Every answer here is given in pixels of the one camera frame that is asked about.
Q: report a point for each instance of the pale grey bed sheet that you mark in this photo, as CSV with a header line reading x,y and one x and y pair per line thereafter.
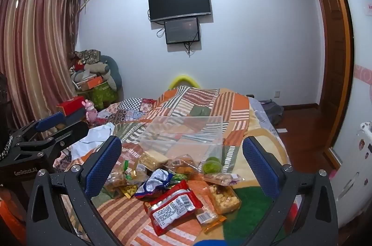
x,y
257,107

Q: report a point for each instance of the white paper sheet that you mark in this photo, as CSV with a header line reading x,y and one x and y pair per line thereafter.
x,y
282,130

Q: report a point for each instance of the yellow hoop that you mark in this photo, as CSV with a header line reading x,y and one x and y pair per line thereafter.
x,y
183,78

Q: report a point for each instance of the orange cloth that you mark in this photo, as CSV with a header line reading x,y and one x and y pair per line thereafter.
x,y
10,217

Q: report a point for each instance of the clear orange cracker packet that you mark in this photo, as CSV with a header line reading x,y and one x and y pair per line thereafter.
x,y
223,199

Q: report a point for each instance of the clear pastry packet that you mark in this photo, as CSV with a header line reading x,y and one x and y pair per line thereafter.
x,y
183,164

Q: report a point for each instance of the wooden door frame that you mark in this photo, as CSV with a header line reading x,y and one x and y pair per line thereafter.
x,y
334,45

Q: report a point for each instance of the yellow cake packet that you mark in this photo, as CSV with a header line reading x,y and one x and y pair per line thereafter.
x,y
154,160

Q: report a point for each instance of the grey plush toy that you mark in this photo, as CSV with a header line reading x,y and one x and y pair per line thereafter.
x,y
93,70

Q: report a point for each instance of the red snack packet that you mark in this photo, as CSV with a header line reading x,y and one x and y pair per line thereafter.
x,y
171,205

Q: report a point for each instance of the orange box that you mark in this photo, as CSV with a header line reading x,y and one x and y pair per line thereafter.
x,y
90,84

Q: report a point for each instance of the pink plush toy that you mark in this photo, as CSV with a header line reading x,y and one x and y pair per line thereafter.
x,y
91,112

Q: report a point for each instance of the red box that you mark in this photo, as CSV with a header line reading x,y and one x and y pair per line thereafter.
x,y
71,106

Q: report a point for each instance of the clear nut bar packet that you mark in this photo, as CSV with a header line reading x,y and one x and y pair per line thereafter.
x,y
223,178

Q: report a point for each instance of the blue white packet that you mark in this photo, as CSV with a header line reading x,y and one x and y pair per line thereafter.
x,y
154,182

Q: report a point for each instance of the white plastic bag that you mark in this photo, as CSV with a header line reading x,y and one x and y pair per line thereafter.
x,y
93,137

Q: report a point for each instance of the small orange labelled packet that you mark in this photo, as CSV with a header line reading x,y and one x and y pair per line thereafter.
x,y
209,218

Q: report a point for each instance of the small yellow packet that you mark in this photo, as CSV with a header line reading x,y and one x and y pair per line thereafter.
x,y
129,191

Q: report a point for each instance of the dark box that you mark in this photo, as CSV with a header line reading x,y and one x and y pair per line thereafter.
x,y
76,117

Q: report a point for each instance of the white cabinet with stickers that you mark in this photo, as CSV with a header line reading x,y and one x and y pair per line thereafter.
x,y
360,89

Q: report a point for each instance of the patchwork striped blanket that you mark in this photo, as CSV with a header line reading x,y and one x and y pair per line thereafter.
x,y
203,100

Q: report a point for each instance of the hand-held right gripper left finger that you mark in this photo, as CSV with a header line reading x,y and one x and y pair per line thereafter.
x,y
103,167

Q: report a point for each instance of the black wall television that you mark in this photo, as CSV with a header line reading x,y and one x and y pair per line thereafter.
x,y
178,1

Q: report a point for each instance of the clear plastic storage box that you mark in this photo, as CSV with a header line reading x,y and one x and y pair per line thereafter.
x,y
186,132

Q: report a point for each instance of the small black monitor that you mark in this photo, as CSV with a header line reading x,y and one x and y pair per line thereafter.
x,y
181,30

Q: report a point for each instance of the floral patterned cloth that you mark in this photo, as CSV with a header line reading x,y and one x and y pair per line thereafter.
x,y
87,56

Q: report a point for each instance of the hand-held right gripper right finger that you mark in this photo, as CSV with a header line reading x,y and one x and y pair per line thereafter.
x,y
258,167

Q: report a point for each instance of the grey bag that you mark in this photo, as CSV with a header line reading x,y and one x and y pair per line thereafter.
x,y
271,112

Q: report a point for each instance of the white wall outlet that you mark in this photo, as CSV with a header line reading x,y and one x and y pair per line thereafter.
x,y
277,94

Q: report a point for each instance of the green jelly cup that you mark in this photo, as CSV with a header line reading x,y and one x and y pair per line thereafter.
x,y
212,166

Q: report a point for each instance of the striped red curtain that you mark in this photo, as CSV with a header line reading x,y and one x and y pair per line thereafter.
x,y
37,45

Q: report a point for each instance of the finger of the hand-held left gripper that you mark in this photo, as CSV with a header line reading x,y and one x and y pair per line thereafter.
x,y
51,121
72,132

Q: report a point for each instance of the checkered cloth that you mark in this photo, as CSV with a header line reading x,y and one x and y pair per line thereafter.
x,y
136,105

